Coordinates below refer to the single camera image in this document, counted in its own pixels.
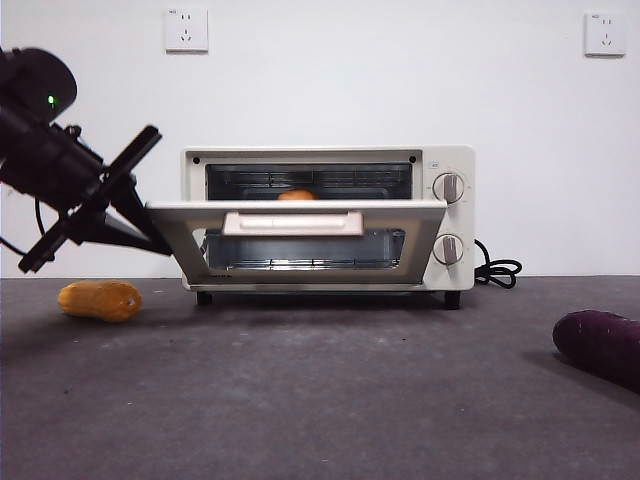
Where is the oven door with beige handle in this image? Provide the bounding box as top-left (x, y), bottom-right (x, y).
top-left (146, 199), bottom-right (449, 292)

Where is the beige oven knob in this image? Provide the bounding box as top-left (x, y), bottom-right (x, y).
top-left (432, 233), bottom-right (465, 267)
top-left (432, 172), bottom-right (467, 206)

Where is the white toaster oven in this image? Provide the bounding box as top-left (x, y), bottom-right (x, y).
top-left (180, 144), bottom-right (475, 309)

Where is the purple sweet potato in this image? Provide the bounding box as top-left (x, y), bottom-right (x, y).
top-left (551, 309), bottom-right (640, 394)

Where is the yellow corn cob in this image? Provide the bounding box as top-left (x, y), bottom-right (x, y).
top-left (56, 279), bottom-right (143, 324)

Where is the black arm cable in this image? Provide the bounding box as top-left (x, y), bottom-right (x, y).
top-left (0, 195), bottom-right (64, 257)

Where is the white wall socket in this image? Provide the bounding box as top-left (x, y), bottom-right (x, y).
top-left (583, 12), bottom-right (627, 59)
top-left (164, 7), bottom-right (210, 55)

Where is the black oven power cable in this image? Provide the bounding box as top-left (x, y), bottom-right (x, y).
top-left (472, 238), bottom-right (523, 291)

